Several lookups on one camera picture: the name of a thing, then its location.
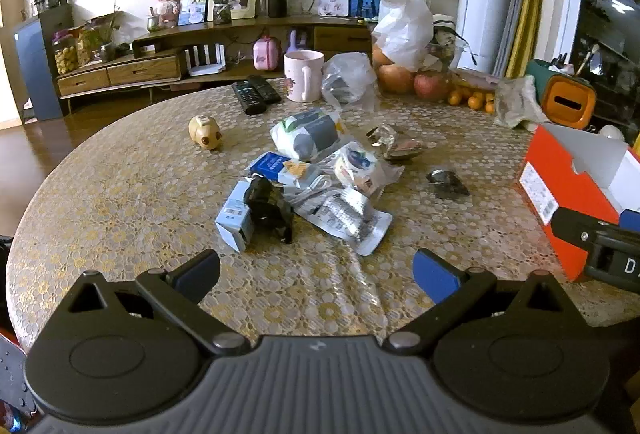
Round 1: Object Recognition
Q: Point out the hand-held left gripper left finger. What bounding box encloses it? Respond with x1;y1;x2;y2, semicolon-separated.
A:
66;249;251;357

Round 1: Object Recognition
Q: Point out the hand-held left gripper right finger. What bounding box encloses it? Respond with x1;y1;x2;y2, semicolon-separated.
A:
382;249;578;357

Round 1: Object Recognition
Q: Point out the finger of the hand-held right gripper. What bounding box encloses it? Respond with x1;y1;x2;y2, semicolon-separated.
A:
550;208;623;265

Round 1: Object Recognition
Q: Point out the blue cracker packet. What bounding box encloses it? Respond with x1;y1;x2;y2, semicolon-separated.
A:
248;151;313;187

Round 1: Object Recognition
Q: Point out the clear wrapper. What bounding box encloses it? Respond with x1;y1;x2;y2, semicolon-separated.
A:
367;124;399;147

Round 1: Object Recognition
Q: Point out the patterned round desktop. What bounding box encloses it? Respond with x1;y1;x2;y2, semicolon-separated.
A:
5;74;640;355

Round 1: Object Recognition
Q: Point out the orange cardboard box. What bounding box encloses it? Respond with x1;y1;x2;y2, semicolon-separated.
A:
517;124;640;283

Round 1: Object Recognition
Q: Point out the small blue white carton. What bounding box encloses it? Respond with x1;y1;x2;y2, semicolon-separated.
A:
215;179;261;253

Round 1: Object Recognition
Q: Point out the black crumpled wrapper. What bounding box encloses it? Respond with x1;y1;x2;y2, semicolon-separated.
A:
243;176;295;245

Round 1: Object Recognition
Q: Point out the crumpled silver wrapper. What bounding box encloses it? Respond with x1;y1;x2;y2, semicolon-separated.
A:
426;169;471;199

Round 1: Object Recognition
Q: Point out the silver foil packet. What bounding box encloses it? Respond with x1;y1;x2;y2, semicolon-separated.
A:
282;173;393;257

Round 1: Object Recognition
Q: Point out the orange teal desk organizer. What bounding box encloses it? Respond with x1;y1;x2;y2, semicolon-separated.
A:
525;58;598;131

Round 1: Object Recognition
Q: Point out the crumpled grey plastic bag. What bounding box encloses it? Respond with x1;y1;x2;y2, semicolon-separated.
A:
494;74;551;129

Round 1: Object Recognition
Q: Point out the round blue white snack packet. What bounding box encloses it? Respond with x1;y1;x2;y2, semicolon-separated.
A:
327;141;406;202

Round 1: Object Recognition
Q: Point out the wooden pig figurine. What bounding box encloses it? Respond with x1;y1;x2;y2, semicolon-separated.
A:
188;115;224;151

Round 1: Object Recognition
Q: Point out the white grey tissue pack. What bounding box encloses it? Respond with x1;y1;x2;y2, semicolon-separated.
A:
270;108;347;162

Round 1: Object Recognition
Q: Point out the black remote control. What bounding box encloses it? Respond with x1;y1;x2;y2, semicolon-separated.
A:
247;75;282;104
231;81;266;115

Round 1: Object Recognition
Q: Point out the red apple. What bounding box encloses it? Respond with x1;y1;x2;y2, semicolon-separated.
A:
413;71;451;102

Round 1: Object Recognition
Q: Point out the large orange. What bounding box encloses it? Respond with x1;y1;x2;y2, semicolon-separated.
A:
376;64;416;94

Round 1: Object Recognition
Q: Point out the wooden TV cabinet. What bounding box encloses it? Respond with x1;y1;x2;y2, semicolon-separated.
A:
55;16;381;100

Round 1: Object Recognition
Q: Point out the white router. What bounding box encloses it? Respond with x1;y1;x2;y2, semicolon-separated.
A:
182;44;227;77

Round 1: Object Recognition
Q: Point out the clear plastic bag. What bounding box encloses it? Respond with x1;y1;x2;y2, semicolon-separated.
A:
321;52;381;112

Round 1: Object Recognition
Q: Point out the pink mug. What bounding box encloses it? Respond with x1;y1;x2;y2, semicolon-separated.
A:
284;51;326;103

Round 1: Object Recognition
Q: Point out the pink toy case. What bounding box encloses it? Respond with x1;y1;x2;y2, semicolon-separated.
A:
252;36;281;72

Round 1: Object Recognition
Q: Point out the white plastic bag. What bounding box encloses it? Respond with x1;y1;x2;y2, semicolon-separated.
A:
334;0;435;72

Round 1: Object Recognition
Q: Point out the snack jar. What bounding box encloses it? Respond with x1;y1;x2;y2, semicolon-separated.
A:
52;34;81;75

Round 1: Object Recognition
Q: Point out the blue cabinet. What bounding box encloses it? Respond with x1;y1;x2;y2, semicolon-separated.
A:
12;16;66;122

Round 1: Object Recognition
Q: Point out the blue landscape photo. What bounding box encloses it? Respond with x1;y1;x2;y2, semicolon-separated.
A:
350;0;382;20

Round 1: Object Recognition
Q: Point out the small blue photo frame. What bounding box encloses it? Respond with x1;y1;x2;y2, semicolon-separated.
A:
178;0;208;25

